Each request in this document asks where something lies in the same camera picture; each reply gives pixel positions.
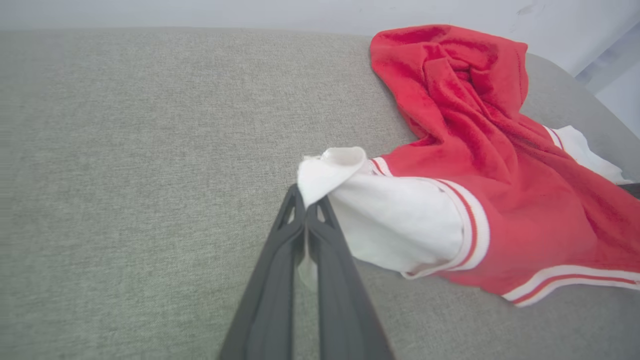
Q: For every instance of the red and white garment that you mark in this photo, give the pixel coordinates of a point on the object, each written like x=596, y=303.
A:
x=525, y=200

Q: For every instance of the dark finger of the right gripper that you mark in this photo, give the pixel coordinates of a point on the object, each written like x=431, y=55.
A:
x=632, y=190

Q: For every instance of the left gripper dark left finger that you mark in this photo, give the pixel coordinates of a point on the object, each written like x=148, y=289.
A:
x=272, y=290

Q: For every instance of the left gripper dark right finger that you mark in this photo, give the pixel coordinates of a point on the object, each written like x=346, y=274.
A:
x=340, y=300

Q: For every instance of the light grey wall trim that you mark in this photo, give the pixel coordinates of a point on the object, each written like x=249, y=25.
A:
x=615, y=60

